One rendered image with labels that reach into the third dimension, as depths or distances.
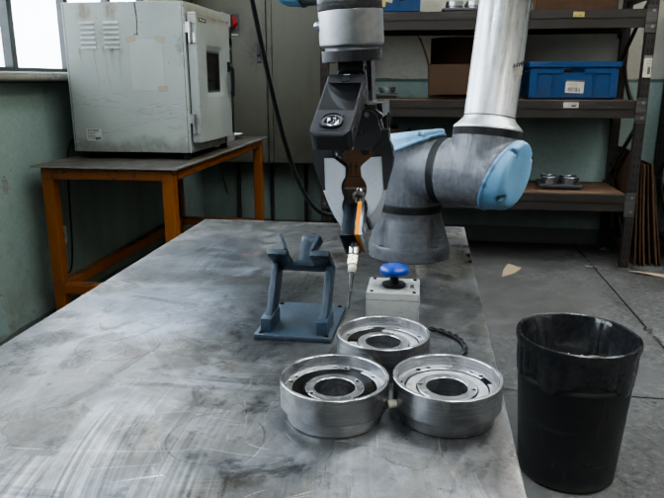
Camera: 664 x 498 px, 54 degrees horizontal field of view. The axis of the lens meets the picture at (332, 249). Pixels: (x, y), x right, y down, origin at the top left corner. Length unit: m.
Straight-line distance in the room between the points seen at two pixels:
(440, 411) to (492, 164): 0.55
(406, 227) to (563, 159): 3.64
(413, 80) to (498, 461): 4.14
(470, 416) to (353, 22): 0.43
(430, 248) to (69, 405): 0.69
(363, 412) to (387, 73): 4.14
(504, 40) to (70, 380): 0.81
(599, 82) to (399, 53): 1.31
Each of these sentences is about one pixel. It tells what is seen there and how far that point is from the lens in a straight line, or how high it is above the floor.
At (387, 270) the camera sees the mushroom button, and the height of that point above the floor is 0.87.
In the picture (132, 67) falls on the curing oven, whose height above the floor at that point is 1.17.
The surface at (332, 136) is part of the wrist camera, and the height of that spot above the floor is 1.06.
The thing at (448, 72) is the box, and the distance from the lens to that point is 4.11.
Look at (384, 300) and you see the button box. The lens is 0.87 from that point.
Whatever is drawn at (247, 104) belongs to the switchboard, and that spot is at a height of 0.96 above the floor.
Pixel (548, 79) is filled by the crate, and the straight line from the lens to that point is 4.20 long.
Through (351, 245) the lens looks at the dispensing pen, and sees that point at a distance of 0.77.
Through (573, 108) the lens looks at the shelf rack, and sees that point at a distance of 4.13.
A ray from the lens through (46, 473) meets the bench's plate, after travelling 0.62.
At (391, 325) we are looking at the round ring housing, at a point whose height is 0.83.
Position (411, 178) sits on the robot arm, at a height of 0.95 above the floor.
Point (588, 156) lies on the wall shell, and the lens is 4.79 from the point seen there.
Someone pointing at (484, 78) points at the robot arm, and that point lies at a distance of 1.12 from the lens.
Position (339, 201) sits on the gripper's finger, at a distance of 0.79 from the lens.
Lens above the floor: 1.12
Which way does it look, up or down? 15 degrees down
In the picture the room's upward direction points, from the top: straight up
